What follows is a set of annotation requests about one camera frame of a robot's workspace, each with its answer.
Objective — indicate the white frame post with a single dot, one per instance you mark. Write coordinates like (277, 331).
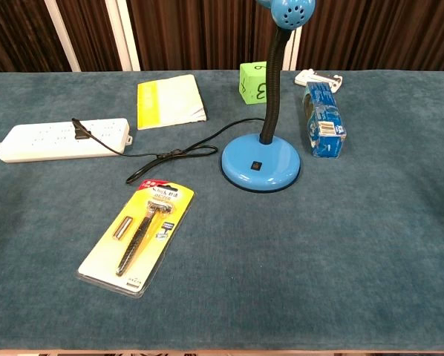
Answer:
(123, 37)
(294, 52)
(63, 37)

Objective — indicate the white power strip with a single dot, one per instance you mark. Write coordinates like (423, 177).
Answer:
(40, 142)

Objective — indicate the teal table cloth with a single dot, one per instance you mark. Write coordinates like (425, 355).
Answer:
(318, 241)

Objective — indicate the dark brown curtain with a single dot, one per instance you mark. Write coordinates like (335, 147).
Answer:
(207, 33)

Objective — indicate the small white plastic device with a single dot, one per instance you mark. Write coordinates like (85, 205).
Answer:
(306, 78)

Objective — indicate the green foam cube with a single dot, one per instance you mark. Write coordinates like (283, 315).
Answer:
(249, 87)

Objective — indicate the blue rectangular package box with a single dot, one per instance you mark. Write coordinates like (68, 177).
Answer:
(324, 118)

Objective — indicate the blue desk lamp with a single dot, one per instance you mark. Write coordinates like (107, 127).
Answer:
(261, 163)

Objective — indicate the yellow razor blister pack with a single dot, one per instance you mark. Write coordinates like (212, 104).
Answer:
(107, 259)

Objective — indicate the yellow and white notebook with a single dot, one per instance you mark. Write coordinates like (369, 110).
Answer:
(170, 100)

